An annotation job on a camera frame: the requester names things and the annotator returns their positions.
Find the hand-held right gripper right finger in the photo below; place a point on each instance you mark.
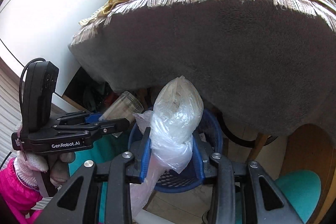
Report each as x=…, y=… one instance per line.
x=199, y=163

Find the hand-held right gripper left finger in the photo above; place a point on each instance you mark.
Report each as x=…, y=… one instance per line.
x=145, y=158

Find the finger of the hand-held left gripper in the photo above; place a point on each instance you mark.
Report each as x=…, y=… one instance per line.
x=78, y=117
x=110, y=127

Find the clear plastic jar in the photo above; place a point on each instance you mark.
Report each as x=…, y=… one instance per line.
x=123, y=106

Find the blue plastic basket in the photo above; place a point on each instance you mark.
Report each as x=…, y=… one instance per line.
x=173, y=182

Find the translucent white plastic bag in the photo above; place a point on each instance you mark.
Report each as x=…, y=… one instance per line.
x=178, y=113

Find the person's left forearm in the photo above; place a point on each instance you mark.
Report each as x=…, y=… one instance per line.
x=15, y=195

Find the person's left hand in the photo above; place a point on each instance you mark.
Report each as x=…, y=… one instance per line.
x=30, y=162

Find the white slatted panel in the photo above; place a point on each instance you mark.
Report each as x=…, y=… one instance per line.
x=10, y=98

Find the dark cloth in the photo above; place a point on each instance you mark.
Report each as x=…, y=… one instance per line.
x=97, y=95

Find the black curved tube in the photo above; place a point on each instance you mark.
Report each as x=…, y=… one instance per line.
x=236, y=138

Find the wooden table leg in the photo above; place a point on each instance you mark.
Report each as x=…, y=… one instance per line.
x=258, y=145

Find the white cabinet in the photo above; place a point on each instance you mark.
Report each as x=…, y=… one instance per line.
x=52, y=16

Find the grey table cover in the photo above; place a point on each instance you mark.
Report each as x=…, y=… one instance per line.
x=210, y=56

